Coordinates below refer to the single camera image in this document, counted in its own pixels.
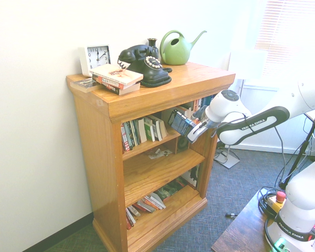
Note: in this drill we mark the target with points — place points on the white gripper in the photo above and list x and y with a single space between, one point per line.
199 132

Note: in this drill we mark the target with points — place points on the blue paperback book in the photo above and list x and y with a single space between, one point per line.
181 123

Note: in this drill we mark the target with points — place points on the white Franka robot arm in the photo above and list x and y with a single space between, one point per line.
265 118

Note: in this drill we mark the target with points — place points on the dark round speaker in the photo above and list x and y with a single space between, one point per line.
183 142

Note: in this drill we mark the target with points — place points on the orange and white spine book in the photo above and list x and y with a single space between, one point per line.
197 105

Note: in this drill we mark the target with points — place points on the blue spine upright book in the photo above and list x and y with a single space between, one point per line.
207 101

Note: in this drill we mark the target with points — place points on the tan leaning paperback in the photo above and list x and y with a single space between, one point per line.
163 127

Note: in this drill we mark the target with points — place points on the white leaning paperback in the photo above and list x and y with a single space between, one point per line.
157 128

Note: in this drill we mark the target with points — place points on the loose paper cards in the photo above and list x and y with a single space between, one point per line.
160 153

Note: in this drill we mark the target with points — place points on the green cover upright book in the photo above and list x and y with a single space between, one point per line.
149 131

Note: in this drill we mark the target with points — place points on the white book with black figure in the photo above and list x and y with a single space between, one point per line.
193 176

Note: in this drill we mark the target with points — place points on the dark spine upright book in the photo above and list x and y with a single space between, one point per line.
132 134

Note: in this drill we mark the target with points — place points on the black vintage rotary telephone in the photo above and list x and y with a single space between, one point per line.
152 73

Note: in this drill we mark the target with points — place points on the dark green flat book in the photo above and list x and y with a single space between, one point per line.
170 189

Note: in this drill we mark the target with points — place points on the red white spine upright book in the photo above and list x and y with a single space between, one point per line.
125 137

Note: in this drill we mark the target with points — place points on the green plastic watering can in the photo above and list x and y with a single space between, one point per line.
176 55

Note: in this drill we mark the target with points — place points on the dark cover thick paperback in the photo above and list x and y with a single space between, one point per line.
128 90

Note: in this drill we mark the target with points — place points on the small dark vase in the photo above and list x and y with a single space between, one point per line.
152 43

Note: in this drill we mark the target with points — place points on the brown red leaning book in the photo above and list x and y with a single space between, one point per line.
146 206

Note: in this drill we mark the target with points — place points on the white book with red splash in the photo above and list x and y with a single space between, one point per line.
115 73

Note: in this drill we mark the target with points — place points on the red and white spine book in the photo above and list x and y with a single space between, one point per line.
110 82

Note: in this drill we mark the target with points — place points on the small black object on carpet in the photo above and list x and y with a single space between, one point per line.
231 215

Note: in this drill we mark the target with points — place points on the oak wooden bookshelf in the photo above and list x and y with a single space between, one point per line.
94 157

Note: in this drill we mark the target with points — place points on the black tripod stand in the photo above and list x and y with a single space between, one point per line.
300 149

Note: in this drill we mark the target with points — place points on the yellow emergency stop button box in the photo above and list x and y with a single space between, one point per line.
280 195

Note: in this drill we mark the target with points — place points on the white square alarm clock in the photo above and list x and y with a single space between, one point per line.
98 57

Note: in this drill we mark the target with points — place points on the dark thin flat book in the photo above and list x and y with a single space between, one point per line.
84 84

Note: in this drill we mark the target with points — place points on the white window blinds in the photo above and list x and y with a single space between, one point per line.
291 36

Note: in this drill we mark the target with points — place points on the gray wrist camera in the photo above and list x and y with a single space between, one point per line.
200 113

